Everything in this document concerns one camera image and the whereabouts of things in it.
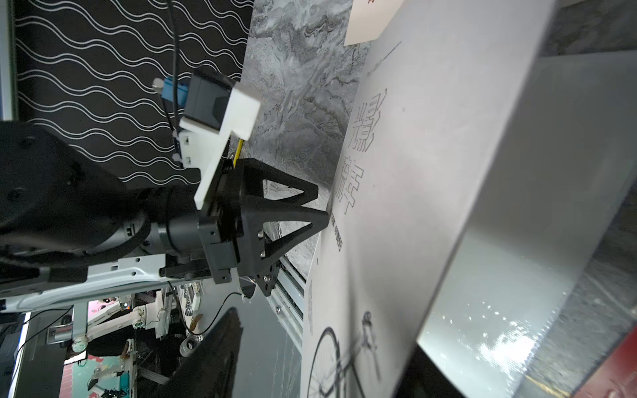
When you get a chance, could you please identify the red card gold characters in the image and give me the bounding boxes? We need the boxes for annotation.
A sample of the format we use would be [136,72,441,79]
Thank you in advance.
[573,328,636,398]

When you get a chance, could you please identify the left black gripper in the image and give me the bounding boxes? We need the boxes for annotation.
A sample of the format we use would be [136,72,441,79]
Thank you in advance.
[198,159,329,297]

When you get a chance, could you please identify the beige card gold characters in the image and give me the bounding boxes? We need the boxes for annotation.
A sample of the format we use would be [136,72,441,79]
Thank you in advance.
[344,0,404,46]

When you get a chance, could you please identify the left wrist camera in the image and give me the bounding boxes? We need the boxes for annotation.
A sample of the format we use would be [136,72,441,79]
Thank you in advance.
[152,72,262,210]

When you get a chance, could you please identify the white photo album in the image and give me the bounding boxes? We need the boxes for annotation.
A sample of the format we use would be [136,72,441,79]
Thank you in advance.
[300,1,636,397]

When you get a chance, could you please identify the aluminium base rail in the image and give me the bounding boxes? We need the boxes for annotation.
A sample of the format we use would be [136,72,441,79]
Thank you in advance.
[267,256,307,353]

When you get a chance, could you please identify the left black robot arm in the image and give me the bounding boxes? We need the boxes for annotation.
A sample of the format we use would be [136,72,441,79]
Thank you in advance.
[1,121,328,313]

